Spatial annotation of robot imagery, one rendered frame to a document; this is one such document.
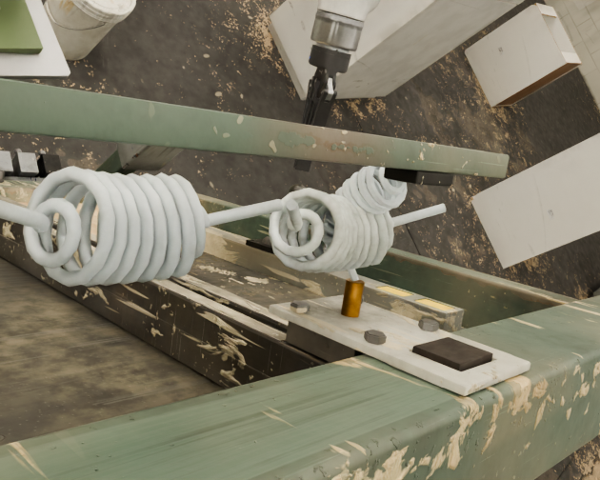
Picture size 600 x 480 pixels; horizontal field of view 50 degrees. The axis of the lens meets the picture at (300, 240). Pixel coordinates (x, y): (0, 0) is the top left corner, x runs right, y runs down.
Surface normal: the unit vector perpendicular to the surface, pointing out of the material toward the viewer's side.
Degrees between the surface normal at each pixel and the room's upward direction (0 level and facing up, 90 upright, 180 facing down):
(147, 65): 0
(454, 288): 90
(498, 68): 90
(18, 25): 4
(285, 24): 90
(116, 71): 0
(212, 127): 34
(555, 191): 90
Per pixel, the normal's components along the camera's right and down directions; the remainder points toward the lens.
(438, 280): -0.69, 0.03
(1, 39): 0.63, -0.32
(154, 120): 0.71, 0.22
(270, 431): 0.14, -0.98
